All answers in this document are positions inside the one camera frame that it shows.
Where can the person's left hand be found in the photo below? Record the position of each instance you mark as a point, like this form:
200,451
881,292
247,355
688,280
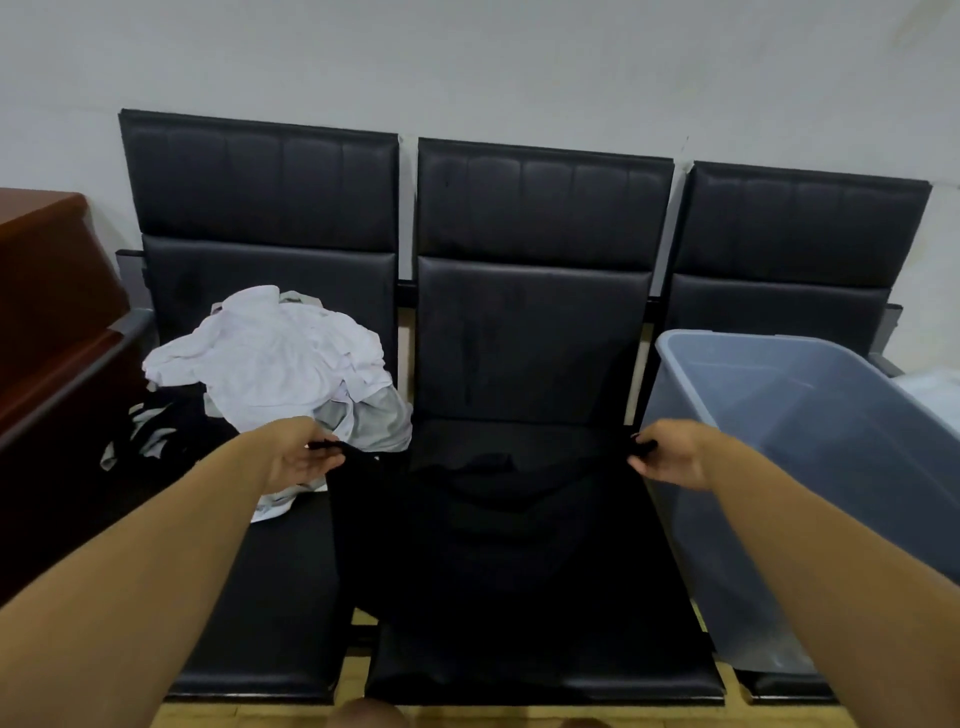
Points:
296,457

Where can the person's right hand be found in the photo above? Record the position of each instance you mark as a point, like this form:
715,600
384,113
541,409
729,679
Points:
682,454

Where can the grey tank top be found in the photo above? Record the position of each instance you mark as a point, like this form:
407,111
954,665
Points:
277,506

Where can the blue-grey plastic bin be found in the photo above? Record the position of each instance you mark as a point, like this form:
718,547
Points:
795,420

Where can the white garment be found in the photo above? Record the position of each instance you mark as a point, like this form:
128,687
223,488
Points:
240,352

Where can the white bin lid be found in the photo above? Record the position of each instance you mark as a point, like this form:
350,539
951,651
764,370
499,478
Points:
934,397

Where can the person's left forearm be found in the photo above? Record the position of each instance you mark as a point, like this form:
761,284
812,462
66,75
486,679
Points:
127,592

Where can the person's right forearm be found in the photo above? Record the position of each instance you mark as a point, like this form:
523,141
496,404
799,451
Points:
840,570

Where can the person's left leg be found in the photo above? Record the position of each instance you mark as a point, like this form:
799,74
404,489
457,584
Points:
367,716

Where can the person's leg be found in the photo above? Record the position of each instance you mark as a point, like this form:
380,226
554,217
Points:
585,724
367,716

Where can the person's right leg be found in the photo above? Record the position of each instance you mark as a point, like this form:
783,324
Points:
585,724

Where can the brown wooden cabinet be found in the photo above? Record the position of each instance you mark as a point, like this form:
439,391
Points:
52,300

